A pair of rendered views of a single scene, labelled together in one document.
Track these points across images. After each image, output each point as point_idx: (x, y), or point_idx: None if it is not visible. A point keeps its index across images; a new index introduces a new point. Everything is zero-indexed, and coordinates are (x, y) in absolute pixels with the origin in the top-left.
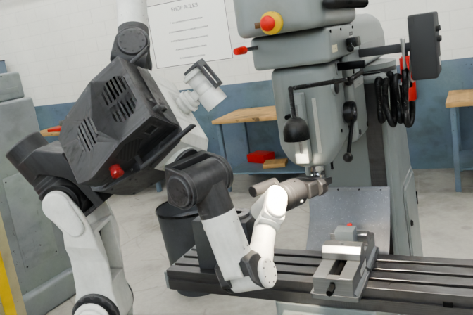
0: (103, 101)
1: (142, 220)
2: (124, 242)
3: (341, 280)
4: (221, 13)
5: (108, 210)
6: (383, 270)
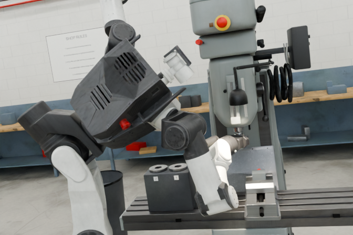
0: (116, 71)
1: (47, 198)
2: (35, 216)
3: (267, 205)
4: (105, 42)
5: (95, 163)
6: (285, 199)
